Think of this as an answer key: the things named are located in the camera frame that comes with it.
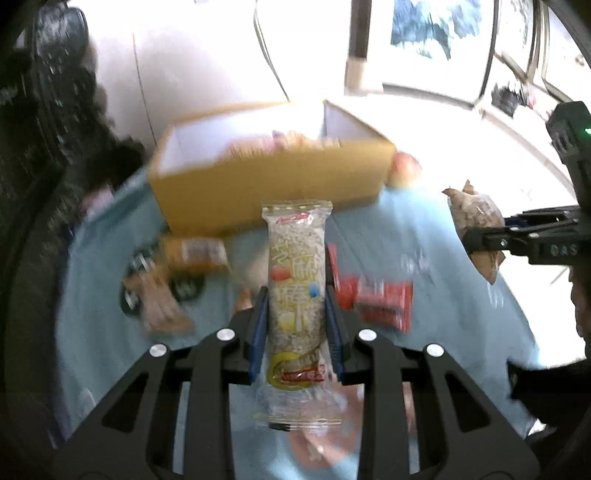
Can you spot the dark carved wooden chair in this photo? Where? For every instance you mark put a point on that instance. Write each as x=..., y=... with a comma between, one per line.
x=46, y=138

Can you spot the brown snack packet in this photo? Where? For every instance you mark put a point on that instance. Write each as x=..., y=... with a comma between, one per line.
x=475, y=210

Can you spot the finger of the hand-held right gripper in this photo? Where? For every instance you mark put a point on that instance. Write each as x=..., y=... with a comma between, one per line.
x=494, y=241
x=540, y=218

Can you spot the tan snack packet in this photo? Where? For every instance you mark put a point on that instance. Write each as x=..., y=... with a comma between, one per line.
x=161, y=304

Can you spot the red snack packet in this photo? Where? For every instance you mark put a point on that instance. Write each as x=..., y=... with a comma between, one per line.
x=344, y=281
x=385, y=302

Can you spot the light blue table cloth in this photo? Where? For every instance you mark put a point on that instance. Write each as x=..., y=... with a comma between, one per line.
x=438, y=295

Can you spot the blue lotus framed painting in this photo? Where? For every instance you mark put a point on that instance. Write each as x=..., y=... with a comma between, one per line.
x=425, y=27

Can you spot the yellow cardboard box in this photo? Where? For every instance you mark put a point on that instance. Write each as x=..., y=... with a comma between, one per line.
x=277, y=184

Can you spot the red apple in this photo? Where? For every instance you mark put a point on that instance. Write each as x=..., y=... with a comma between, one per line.
x=404, y=170

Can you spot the black snack packet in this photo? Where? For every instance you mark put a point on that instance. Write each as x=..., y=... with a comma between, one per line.
x=188, y=288

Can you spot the clear sesame bar packet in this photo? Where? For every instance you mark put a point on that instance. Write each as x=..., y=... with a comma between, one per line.
x=295, y=295

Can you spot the white framed picture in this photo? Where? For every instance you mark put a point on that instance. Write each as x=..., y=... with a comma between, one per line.
x=531, y=46

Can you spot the pile of snack packets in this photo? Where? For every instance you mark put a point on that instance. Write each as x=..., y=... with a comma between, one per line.
x=281, y=141

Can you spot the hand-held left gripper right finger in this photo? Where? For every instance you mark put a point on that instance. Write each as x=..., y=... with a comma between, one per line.
x=334, y=332

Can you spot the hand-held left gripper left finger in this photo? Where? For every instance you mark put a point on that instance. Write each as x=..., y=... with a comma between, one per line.
x=258, y=332

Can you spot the orange snack packet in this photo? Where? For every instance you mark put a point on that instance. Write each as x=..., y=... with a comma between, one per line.
x=196, y=253

